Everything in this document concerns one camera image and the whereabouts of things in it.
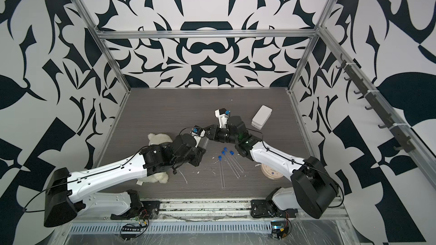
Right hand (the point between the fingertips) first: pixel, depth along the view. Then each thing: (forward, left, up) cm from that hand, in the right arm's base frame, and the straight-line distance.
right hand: (201, 129), depth 77 cm
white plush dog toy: (-17, +18, -11) cm, 27 cm away
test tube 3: (-3, -14, -20) cm, 25 cm away
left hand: (-7, -1, -3) cm, 8 cm away
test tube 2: (-3, -10, -21) cm, 23 cm away
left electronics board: (-36, +30, -22) cm, 52 cm away
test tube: (-13, -9, -20) cm, 25 cm away
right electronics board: (-36, -33, -22) cm, 53 cm away
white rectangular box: (+17, -33, -16) cm, 40 cm away
